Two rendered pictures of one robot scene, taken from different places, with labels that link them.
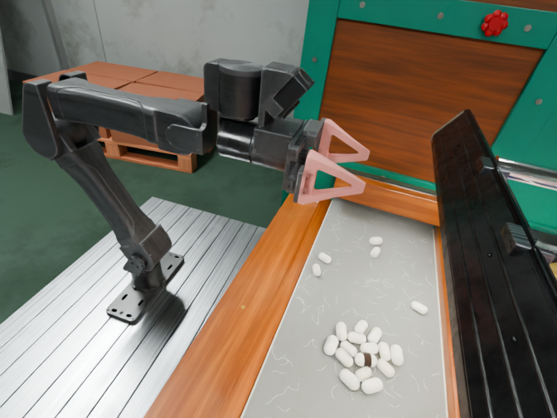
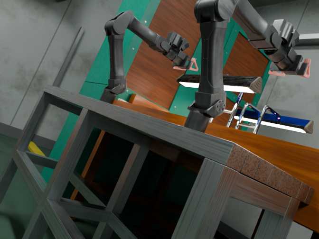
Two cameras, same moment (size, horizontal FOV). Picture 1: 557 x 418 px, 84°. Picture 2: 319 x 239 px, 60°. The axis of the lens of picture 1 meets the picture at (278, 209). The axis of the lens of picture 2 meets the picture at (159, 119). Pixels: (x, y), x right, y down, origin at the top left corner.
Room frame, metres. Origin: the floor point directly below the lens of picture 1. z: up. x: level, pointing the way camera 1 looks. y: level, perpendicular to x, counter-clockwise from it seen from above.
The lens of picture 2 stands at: (-0.58, 1.07, 0.62)
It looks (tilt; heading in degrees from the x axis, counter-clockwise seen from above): 5 degrees up; 311
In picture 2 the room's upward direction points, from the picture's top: 24 degrees clockwise
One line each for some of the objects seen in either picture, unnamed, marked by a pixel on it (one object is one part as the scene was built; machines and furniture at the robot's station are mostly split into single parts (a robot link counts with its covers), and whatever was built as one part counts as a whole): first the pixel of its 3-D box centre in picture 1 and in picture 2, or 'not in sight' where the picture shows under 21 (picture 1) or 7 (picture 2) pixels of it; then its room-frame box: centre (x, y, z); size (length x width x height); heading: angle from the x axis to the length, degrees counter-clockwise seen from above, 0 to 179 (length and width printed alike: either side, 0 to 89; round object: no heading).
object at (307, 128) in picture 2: not in sight; (266, 118); (0.13, -0.77, 1.08); 0.62 x 0.08 x 0.07; 164
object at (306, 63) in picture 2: not in sight; (300, 70); (-0.24, 0.07, 1.07); 0.09 x 0.07 x 0.07; 78
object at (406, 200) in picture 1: (389, 195); (149, 107); (0.73, -0.30, 0.83); 0.30 x 0.06 x 0.07; 74
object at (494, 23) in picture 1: (495, 23); not in sight; (0.73, -0.37, 1.24); 0.04 x 0.02 x 0.05; 74
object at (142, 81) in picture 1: (138, 111); not in sight; (2.53, 1.30, 0.25); 1.36 x 0.98 x 0.49; 78
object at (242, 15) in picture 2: not in sight; (241, 24); (-0.14, 0.39, 1.05); 0.30 x 0.09 x 0.12; 78
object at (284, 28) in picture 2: not in sight; (273, 35); (-0.17, 0.23, 1.12); 0.12 x 0.09 x 0.12; 78
